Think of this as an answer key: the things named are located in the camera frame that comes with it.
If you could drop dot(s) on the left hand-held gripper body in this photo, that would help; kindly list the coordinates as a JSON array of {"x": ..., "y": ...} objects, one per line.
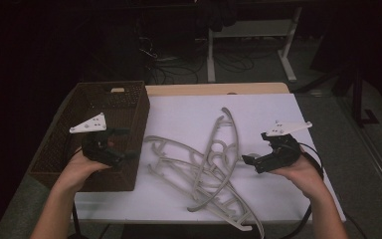
[{"x": 97, "y": 149}]

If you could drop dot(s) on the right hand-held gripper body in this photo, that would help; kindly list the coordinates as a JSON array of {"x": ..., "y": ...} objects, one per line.
[{"x": 283, "y": 152}]

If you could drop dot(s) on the brown woven basket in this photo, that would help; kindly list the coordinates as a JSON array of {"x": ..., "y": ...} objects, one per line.
[{"x": 131, "y": 166}]

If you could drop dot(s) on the grey plastic clothes hanger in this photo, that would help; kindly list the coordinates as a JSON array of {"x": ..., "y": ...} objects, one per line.
[
  {"x": 236, "y": 139},
  {"x": 159, "y": 139}
]

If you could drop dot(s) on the person's right hand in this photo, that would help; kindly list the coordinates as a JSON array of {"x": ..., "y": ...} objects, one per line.
[{"x": 303, "y": 176}]

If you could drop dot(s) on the person's left hand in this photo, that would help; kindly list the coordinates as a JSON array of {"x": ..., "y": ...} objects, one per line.
[{"x": 76, "y": 172}]

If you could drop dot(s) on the white table mat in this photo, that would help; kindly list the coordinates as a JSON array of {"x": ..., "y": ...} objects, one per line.
[{"x": 185, "y": 113}]

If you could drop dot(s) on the dark metal stand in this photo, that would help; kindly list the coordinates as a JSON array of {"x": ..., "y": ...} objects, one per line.
[{"x": 358, "y": 99}]

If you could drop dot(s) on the dark cloth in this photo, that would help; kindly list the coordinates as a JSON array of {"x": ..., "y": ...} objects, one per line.
[{"x": 217, "y": 15}]

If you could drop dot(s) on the white metal desk frame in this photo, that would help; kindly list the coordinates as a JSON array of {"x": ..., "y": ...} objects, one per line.
[{"x": 252, "y": 28}]

